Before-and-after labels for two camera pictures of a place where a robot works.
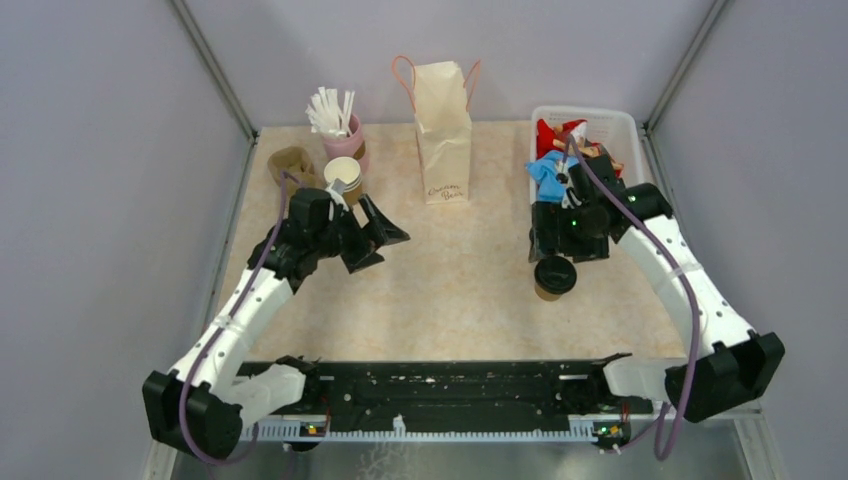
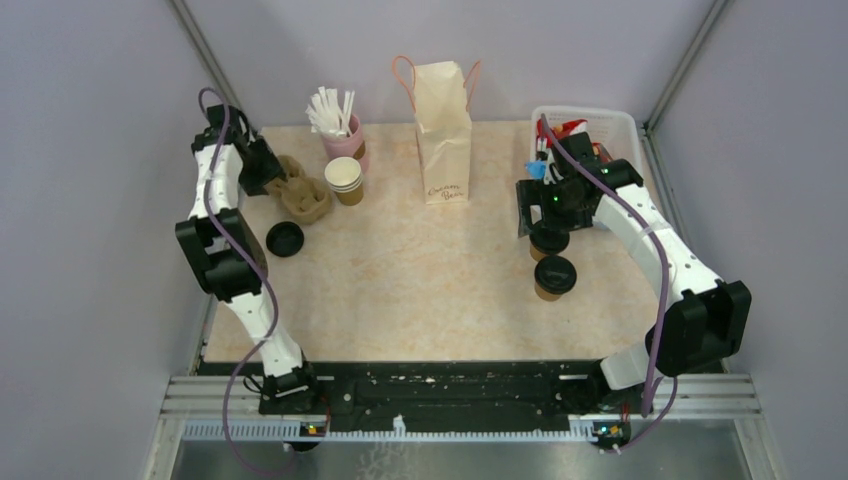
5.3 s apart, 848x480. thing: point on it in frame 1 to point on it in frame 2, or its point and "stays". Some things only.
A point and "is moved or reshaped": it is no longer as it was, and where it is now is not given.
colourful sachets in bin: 552,138 stays
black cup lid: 554,275 stays
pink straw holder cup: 348,144 stays
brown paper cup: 545,296 stays
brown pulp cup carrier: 295,164 is moved or reshaped
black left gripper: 380,232 to 253,185
